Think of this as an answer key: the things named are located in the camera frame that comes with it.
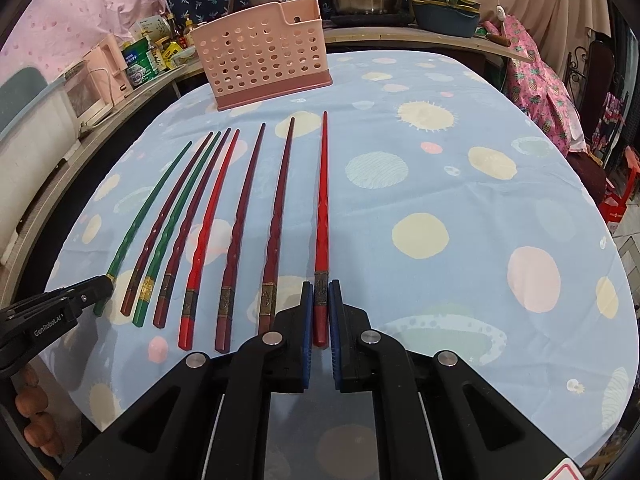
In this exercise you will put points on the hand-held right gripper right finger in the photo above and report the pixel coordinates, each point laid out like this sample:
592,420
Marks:
336,332

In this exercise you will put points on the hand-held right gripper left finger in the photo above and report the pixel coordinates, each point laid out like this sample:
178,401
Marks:
307,325

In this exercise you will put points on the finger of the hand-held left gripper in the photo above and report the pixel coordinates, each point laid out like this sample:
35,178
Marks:
90,290

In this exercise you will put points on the dark red chopstick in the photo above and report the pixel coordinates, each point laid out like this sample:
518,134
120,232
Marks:
184,240
238,240
279,220
167,210

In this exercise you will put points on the bright red chopstick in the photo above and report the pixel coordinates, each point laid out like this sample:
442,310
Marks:
322,210
205,240

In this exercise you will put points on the pink perforated utensil basket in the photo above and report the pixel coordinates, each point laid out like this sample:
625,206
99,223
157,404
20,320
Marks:
240,27

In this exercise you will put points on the blue planet print tablecloth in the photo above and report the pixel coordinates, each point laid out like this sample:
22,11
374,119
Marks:
450,200

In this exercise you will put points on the pale teal plastic container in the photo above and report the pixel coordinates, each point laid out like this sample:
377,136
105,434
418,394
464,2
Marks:
30,100

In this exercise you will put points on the green white tin can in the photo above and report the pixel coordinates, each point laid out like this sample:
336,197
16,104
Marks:
140,62

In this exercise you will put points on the yellow packet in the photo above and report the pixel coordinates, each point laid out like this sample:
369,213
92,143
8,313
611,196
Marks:
171,52

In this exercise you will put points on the white plastic jar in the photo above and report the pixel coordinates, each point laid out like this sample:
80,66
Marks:
150,27

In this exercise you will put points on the dark sauce bottle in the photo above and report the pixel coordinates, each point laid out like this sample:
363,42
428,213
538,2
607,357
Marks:
175,27

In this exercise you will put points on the pink dotted cloth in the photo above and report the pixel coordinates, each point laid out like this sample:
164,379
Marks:
75,5

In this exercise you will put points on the wooden shelf board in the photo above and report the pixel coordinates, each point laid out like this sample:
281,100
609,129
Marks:
425,42

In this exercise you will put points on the black cooker base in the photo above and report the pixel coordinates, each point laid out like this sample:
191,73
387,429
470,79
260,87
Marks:
375,20

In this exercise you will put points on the red plastic stool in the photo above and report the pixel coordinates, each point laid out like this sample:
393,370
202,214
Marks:
620,195

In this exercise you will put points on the pink pineapple print cloth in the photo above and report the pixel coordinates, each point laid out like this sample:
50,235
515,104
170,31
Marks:
540,85

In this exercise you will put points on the teal plastic basin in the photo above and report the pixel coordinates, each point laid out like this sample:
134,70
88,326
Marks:
442,20

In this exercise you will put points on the dark metal chair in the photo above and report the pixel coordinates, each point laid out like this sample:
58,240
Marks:
602,90

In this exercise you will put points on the brown turned wooden post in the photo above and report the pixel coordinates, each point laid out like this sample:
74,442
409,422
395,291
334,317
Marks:
37,410

